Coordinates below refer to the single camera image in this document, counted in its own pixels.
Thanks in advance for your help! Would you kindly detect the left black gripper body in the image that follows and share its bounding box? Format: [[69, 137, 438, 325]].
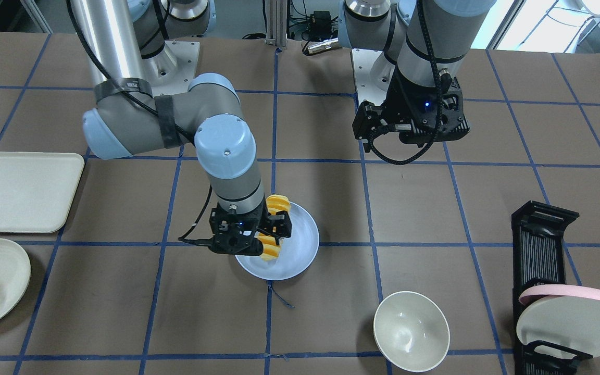
[[352, 101, 402, 140]]

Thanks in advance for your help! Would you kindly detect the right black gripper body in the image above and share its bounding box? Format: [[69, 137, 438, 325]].
[[209, 203, 280, 245]]

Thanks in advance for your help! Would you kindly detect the striped bread loaf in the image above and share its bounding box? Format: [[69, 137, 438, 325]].
[[256, 194, 292, 261]]

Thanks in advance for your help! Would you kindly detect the light blue plate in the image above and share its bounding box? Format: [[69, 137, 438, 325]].
[[236, 202, 319, 281]]

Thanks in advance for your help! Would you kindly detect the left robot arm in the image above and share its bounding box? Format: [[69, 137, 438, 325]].
[[338, 1, 494, 145]]

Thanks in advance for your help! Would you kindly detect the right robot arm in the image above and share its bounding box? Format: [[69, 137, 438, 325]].
[[66, 1, 292, 255]]

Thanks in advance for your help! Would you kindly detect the pink plate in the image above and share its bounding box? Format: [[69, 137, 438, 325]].
[[518, 283, 600, 306]]

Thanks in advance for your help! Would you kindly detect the white plate in rack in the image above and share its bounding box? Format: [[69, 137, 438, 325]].
[[516, 296, 600, 357]]

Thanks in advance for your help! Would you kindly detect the white ceramic bowl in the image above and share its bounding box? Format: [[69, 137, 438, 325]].
[[373, 291, 452, 373]]

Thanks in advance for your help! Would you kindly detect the black dish rack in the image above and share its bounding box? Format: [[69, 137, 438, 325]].
[[510, 201, 593, 374]]

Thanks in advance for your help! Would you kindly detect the white rectangular tray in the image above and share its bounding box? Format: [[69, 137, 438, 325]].
[[0, 152, 85, 233]]

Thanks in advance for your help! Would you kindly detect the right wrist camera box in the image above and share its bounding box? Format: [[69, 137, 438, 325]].
[[208, 205, 264, 256]]

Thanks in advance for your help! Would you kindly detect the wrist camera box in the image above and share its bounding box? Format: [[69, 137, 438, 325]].
[[396, 78, 471, 145], [208, 205, 264, 256]]

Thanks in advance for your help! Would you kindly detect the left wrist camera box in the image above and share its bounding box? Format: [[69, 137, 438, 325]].
[[396, 78, 471, 145]]

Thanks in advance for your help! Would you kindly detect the black cables bundle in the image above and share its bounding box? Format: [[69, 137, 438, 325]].
[[243, 0, 342, 55]]

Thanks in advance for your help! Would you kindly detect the aluminium frame post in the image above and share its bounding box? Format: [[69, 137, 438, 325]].
[[264, 1, 290, 51]]

